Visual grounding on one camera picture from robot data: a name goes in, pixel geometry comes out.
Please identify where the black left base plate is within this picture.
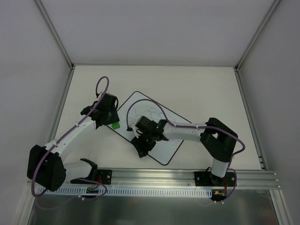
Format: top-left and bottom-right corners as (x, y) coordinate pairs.
(96, 169), (113, 185)

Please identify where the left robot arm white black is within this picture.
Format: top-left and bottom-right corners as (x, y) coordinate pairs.
(27, 93), (120, 191)

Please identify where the aluminium mounting rail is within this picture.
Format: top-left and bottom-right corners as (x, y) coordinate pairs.
(27, 167), (282, 189)

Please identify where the white slotted cable duct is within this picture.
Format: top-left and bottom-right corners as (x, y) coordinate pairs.
(45, 186), (212, 198)

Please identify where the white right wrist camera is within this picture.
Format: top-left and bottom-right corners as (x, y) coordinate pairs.
(127, 122), (139, 137)

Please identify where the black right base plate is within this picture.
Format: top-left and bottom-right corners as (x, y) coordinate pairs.
(194, 171), (236, 187)

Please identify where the white whiteboard black frame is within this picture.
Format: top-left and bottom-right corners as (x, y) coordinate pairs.
(108, 91), (190, 166)

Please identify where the right aluminium frame post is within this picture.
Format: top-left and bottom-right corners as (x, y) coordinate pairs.
(234, 0), (282, 169)

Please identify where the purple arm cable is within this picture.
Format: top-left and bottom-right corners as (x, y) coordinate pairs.
(126, 98), (246, 204)
(30, 76), (111, 201)

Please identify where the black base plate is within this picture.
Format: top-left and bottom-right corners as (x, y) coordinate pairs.
(194, 171), (236, 187)
(96, 169), (113, 185)

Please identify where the green bone-shaped eraser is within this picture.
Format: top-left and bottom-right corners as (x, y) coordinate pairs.
(111, 122), (120, 129)

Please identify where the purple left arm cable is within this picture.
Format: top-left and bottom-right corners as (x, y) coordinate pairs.
(30, 76), (111, 201)

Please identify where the aluminium frame post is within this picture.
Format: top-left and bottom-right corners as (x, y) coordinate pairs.
(33, 0), (75, 141)
(234, 0), (282, 169)

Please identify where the left aluminium frame post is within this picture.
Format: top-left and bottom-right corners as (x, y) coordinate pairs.
(33, 0), (75, 141)

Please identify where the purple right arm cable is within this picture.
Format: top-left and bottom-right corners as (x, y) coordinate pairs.
(126, 98), (246, 204)

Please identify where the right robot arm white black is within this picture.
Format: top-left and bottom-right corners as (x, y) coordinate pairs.
(127, 116), (239, 186)

